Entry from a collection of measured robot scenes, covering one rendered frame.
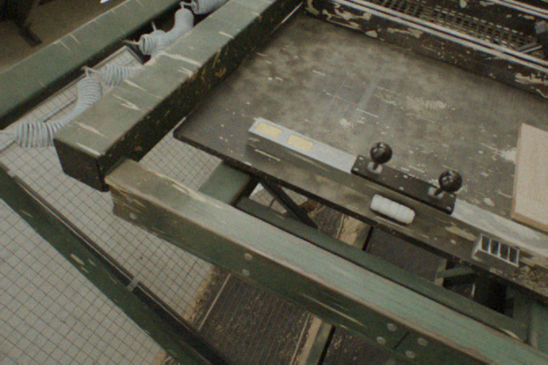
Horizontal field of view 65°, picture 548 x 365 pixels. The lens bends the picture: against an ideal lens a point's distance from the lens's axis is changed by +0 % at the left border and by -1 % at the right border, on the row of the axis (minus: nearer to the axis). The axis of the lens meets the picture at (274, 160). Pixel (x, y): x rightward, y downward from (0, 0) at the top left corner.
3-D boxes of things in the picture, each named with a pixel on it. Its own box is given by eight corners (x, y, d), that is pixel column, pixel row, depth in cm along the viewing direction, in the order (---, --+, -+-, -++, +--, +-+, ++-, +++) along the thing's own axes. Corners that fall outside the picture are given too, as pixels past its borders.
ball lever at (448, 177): (439, 208, 81) (461, 193, 68) (419, 200, 82) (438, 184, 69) (446, 191, 82) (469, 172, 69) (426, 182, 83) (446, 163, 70)
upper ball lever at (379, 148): (378, 183, 83) (389, 164, 71) (360, 175, 84) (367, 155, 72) (386, 166, 84) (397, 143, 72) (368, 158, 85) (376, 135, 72)
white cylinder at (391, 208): (368, 210, 82) (408, 228, 81) (372, 201, 80) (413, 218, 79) (372, 200, 84) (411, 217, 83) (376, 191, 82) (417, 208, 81)
